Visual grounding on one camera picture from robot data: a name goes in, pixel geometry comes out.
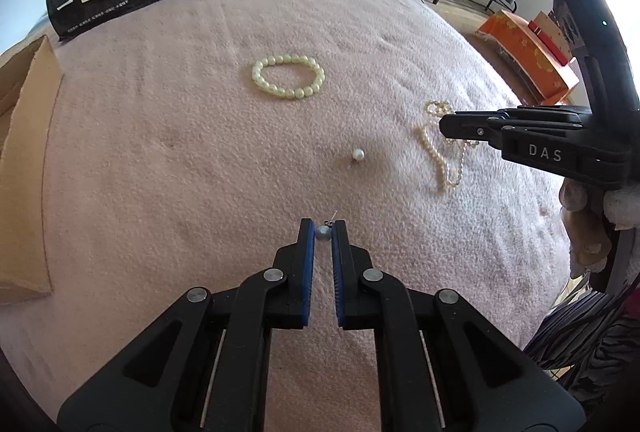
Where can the brown cardboard carton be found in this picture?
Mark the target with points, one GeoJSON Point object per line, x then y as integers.
{"type": "Point", "coordinates": [555, 27]}

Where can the person's right hand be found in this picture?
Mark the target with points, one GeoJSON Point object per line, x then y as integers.
{"type": "Point", "coordinates": [582, 222]}

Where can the pearl stud earring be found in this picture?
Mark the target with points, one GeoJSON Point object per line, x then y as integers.
{"type": "Point", "coordinates": [358, 155]}
{"type": "Point", "coordinates": [320, 233]}

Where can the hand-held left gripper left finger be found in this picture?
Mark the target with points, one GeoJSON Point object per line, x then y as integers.
{"type": "Point", "coordinates": [310, 292]}

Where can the cardboard box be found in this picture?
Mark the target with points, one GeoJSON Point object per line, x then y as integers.
{"type": "Point", "coordinates": [25, 162]}

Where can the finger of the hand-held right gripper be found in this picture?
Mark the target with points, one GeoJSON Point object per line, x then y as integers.
{"type": "Point", "coordinates": [465, 128]}
{"type": "Point", "coordinates": [545, 116]}

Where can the person's striped clothing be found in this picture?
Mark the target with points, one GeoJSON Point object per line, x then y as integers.
{"type": "Point", "coordinates": [590, 337]}

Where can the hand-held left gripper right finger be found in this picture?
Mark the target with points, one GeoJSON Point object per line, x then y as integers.
{"type": "Point", "coordinates": [336, 292]}

